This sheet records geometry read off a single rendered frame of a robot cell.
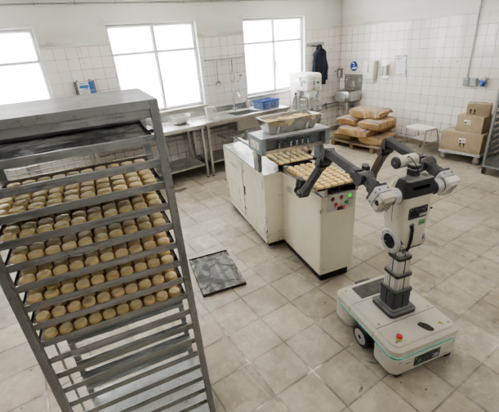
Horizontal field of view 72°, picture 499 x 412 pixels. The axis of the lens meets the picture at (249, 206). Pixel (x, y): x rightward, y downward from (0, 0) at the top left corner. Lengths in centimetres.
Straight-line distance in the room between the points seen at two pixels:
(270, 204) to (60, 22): 382
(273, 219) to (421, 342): 172
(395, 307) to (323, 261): 78
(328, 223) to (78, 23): 437
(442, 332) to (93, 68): 522
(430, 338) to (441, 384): 28
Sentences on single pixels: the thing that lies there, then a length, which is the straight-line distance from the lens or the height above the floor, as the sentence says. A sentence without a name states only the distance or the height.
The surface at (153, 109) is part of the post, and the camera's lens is 125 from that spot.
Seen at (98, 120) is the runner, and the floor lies 177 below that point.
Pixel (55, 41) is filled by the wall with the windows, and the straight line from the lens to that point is 570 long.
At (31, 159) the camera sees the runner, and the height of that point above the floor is 168.
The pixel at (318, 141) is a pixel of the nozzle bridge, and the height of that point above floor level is 105.
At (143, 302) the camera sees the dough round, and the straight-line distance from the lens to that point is 166.
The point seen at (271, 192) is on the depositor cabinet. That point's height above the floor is 65.
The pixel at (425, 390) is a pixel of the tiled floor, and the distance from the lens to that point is 257.
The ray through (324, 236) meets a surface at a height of 47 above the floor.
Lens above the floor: 197
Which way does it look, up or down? 25 degrees down
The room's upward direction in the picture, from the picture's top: 5 degrees counter-clockwise
